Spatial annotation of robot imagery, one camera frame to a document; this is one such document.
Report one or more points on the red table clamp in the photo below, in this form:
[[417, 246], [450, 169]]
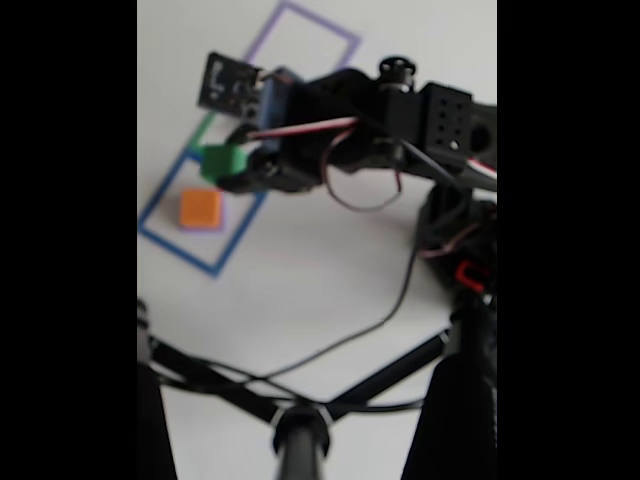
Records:
[[462, 277]]

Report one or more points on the green square frame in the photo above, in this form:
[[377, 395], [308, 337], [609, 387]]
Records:
[[202, 131]]

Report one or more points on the black camera tripod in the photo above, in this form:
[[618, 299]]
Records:
[[300, 440]]

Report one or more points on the green cube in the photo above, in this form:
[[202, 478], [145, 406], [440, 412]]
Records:
[[222, 162]]

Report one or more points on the purple square frame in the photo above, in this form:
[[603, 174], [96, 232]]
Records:
[[320, 20]]

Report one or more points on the blue square frame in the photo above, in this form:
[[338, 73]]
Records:
[[180, 251]]

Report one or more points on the orange flat block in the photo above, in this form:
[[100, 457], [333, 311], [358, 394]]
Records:
[[201, 207]]

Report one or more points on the purple flat block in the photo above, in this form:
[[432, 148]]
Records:
[[200, 230]]

